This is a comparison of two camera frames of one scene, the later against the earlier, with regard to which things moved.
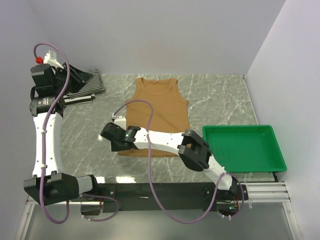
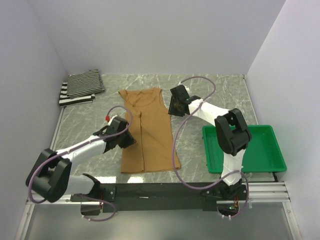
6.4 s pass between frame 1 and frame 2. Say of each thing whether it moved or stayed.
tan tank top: moved
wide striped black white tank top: stayed
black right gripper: moved
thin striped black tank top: stayed
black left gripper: moved
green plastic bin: stayed
